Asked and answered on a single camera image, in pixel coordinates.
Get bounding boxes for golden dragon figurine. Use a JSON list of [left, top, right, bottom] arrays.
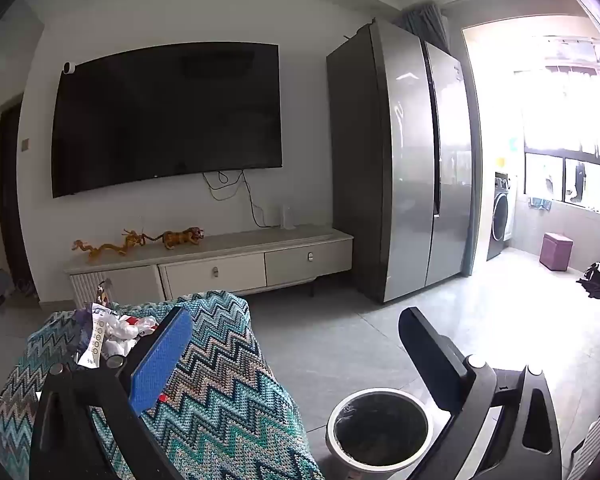
[[71, 229, 148, 261]]

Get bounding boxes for white bin with black liner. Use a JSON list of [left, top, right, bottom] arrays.
[[326, 387, 453, 480]]

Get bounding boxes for purple storage stool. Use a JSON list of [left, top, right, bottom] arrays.
[[539, 232, 574, 272]]

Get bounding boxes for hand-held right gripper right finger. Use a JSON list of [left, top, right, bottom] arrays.
[[397, 306, 563, 480]]

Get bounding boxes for golden tiger figurine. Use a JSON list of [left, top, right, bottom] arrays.
[[147, 226, 205, 250]]

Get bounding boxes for teal zigzag knitted blanket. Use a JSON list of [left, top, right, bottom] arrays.
[[0, 290, 326, 480]]

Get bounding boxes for dark brown door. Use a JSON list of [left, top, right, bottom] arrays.
[[0, 102, 31, 291]]

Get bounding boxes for white paper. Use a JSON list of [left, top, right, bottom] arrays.
[[102, 312, 146, 356]]

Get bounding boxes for silver two-door refrigerator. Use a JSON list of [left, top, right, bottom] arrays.
[[326, 20, 473, 305]]

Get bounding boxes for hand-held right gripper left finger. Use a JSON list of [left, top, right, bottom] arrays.
[[30, 306, 196, 480]]

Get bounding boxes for front-loading washing machine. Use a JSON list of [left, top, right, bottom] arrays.
[[486, 172, 518, 262]]

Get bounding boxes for large black wall television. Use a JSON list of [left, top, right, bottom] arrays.
[[51, 41, 284, 199]]

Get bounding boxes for black clothing pile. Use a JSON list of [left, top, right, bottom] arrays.
[[576, 260, 600, 301]]

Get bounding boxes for grey striped cloth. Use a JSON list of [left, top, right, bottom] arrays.
[[565, 400, 600, 480]]

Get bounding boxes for cream television cabinet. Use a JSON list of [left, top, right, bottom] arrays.
[[63, 227, 354, 306]]

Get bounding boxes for black television cables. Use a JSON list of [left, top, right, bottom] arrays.
[[202, 170, 281, 228]]

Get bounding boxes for grey-blue curtain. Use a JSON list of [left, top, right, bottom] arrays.
[[392, 2, 451, 53]]

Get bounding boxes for balcony window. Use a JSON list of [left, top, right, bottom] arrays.
[[522, 35, 600, 221]]

